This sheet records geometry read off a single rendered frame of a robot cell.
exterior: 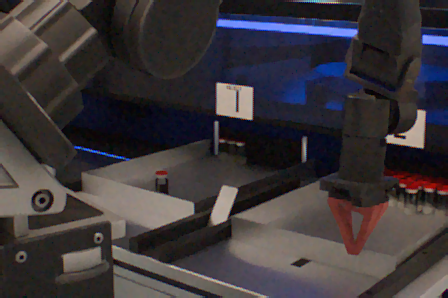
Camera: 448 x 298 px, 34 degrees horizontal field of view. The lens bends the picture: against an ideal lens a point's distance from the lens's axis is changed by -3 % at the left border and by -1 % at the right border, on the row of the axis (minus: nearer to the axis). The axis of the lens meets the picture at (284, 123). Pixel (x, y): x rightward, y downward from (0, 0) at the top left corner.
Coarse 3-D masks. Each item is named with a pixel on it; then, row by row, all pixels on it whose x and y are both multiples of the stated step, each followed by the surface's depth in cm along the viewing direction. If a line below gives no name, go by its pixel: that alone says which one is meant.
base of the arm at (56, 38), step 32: (32, 0) 47; (64, 0) 46; (0, 32) 44; (32, 32) 45; (64, 32) 46; (96, 32) 47; (0, 64) 41; (32, 64) 44; (64, 64) 46; (96, 64) 48; (0, 96) 41; (32, 96) 44; (64, 96) 46; (32, 128) 43; (64, 160) 45
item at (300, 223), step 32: (320, 192) 126; (256, 224) 104; (288, 224) 113; (320, 224) 113; (352, 224) 113; (384, 224) 114; (416, 224) 114; (320, 256) 98; (352, 256) 96; (384, 256) 93
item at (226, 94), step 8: (224, 88) 138; (232, 88) 137; (240, 88) 136; (248, 88) 135; (224, 96) 139; (232, 96) 138; (240, 96) 136; (248, 96) 135; (224, 104) 139; (232, 104) 138; (240, 104) 137; (248, 104) 136; (224, 112) 139; (232, 112) 138; (240, 112) 137; (248, 112) 136
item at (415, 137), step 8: (424, 112) 116; (424, 120) 116; (416, 128) 117; (424, 128) 116; (392, 136) 120; (408, 136) 118; (416, 136) 117; (424, 136) 117; (400, 144) 119; (408, 144) 118; (416, 144) 117
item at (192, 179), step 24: (192, 144) 149; (120, 168) 133; (144, 168) 138; (168, 168) 142; (192, 168) 143; (216, 168) 143; (240, 168) 144; (264, 168) 144; (288, 168) 132; (312, 168) 139; (96, 192) 125; (120, 192) 121; (144, 192) 118; (168, 192) 127; (192, 192) 128; (216, 192) 128; (240, 192) 121; (168, 216) 115
